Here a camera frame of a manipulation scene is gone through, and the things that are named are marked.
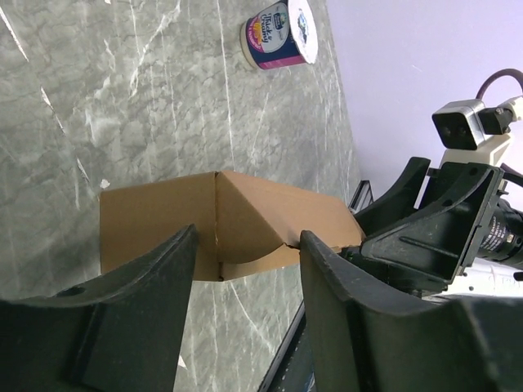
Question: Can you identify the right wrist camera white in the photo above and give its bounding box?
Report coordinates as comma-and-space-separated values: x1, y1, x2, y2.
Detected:
431, 96, 522, 167

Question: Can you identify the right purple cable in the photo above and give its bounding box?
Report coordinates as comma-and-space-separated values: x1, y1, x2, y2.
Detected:
476, 68, 523, 101

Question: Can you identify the brown cardboard box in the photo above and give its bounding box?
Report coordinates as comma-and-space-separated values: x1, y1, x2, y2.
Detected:
100, 171, 364, 282

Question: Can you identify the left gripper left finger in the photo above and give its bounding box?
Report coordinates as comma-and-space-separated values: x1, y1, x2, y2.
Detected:
1, 225, 198, 391

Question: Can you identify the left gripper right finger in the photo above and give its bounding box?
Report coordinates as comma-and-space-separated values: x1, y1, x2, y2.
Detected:
300, 231, 522, 391

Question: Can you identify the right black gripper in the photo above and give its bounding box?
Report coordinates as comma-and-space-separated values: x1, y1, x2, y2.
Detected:
341, 157, 522, 294

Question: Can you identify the small purple yogurt cup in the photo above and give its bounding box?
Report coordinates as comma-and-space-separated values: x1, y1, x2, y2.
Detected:
239, 0, 319, 70

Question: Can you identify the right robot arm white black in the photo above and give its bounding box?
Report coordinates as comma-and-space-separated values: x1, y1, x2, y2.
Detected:
341, 158, 522, 297

